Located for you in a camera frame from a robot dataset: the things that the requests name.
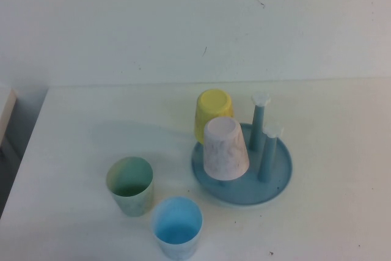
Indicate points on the green plastic cup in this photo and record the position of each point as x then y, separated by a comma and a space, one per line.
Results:
131, 201

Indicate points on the pale pink plastic cup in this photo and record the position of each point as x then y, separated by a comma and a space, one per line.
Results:
224, 151

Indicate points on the blue cup stand with pegs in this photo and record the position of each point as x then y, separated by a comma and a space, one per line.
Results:
238, 193

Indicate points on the yellow plastic cup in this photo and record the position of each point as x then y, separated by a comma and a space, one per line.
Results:
214, 103

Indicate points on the blue plastic cup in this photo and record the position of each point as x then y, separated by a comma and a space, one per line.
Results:
177, 233

